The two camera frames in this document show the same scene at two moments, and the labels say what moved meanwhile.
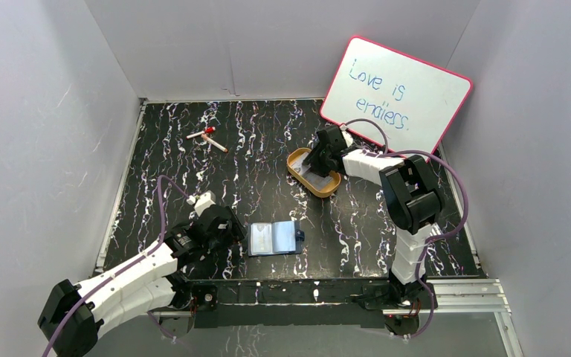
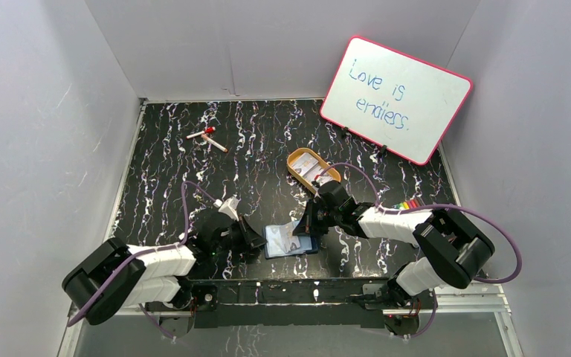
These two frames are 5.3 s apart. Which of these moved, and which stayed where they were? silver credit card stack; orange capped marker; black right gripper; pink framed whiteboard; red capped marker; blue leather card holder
Moved: black right gripper; blue leather card holder
Stayed: red capped marker; orange capped marker; pink framed whiteboard; silver credit card stack
